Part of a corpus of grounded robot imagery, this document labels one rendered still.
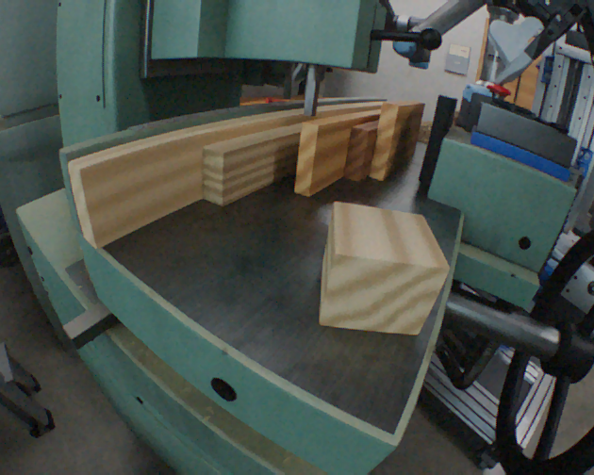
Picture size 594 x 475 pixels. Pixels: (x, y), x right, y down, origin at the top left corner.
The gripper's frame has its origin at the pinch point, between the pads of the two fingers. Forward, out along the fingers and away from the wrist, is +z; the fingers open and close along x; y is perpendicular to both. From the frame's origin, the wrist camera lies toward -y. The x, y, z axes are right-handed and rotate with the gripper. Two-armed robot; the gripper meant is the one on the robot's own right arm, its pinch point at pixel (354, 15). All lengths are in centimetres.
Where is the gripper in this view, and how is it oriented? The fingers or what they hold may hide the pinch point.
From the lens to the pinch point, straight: 133.5
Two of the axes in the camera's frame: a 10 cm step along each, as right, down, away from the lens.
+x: 6.6, -4.5, 6.0
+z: -7.5, -4.1, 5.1
